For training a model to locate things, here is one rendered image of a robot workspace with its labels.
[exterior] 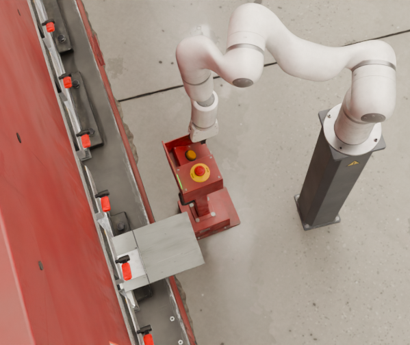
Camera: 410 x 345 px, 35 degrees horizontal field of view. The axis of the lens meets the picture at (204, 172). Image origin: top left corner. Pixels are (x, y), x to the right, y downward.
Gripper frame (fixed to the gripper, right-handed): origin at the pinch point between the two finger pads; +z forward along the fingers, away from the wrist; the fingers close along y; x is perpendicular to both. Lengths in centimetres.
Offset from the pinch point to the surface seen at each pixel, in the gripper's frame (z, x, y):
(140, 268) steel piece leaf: -13, -40, -36
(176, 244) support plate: -13.7, -36.5, -23.2
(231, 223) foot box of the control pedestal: 83, -14, 12
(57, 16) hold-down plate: -3, 65, -34
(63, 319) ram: -117, -66, -51
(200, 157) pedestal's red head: 14.0, -1.7, -1.0
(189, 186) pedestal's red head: 7.3, -13.2, -9.9
